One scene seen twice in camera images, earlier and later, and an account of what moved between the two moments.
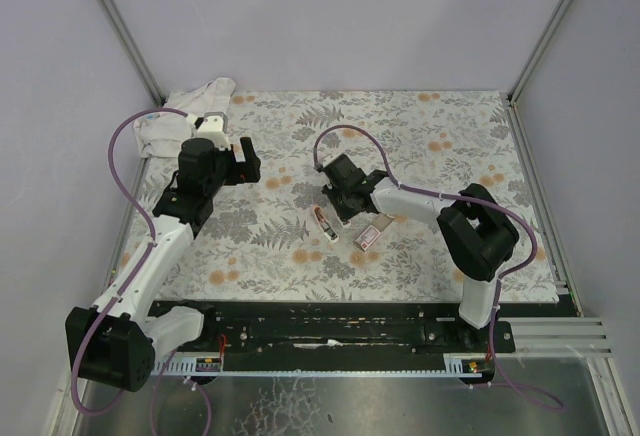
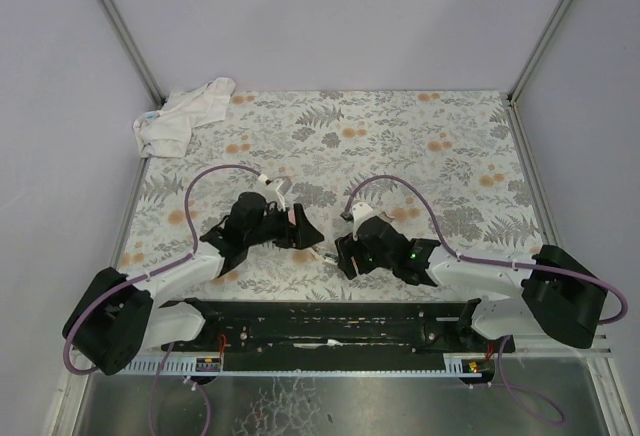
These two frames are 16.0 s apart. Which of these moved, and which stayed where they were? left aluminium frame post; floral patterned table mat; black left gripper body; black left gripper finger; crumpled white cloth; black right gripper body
Moved: black left gripper body; black left gripper finger; black right gripper body
Stayed: floral patterned table mat; left aluminium frame post; crumpled white cloth
